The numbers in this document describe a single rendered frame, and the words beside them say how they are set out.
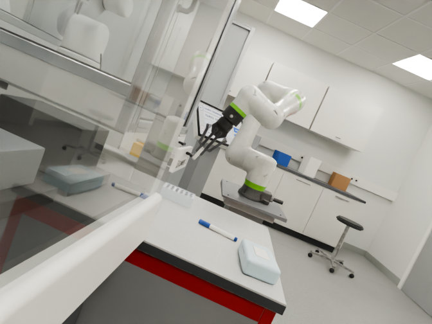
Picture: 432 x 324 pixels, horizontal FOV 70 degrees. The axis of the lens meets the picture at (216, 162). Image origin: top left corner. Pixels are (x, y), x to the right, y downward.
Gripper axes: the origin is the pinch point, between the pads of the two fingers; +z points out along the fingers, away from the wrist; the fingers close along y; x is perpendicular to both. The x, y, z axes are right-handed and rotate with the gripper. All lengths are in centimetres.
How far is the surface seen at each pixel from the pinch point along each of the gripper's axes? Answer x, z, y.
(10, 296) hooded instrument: -122, 0, 6
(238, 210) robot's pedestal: 20.2, 10.6, 34.7
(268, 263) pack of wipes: -64, -1, 38
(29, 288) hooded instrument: -120, 0, 7
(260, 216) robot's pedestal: 17.4, 4.4, 45.0
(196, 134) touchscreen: 70, 1, -15
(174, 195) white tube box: -32.7, 12.6, 6.6
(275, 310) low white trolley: -72, 4, 44
